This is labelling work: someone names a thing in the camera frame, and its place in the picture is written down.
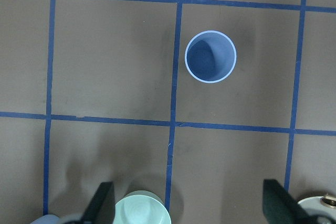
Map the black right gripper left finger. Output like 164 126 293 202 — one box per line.
81 182 115 223

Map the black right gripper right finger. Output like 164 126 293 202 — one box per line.
262 179 315 224

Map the light blue cup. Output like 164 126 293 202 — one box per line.
30 215 60 224

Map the mint green bowl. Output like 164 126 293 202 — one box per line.
113 190 172 224

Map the blue plastic cup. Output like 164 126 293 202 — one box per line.
184 30 237 83

